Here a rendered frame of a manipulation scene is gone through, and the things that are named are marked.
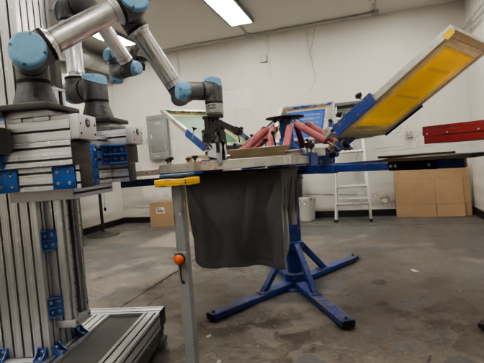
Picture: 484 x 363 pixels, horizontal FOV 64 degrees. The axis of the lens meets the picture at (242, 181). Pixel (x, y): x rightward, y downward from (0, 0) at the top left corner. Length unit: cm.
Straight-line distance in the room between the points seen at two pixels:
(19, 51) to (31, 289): 97
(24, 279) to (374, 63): 551
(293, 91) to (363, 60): 113
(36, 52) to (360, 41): 544
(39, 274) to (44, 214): 25
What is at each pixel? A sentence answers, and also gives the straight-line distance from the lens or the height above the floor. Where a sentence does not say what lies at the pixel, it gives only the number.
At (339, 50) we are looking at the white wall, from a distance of 644.
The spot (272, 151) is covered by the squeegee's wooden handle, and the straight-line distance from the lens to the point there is 214.
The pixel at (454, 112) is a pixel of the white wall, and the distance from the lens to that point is 638.
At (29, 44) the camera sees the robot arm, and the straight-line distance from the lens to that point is 152.
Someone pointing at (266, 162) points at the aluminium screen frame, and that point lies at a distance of 155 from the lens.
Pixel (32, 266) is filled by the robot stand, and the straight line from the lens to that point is 190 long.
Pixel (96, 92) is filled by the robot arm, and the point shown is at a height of 139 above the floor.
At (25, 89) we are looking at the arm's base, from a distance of 163.
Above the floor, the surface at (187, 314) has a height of 43.
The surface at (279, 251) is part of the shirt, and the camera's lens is 169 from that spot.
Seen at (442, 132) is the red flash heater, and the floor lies 107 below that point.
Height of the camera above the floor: 100
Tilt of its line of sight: 3 degrees down
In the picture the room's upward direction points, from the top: 4 degrees counter-clockwise
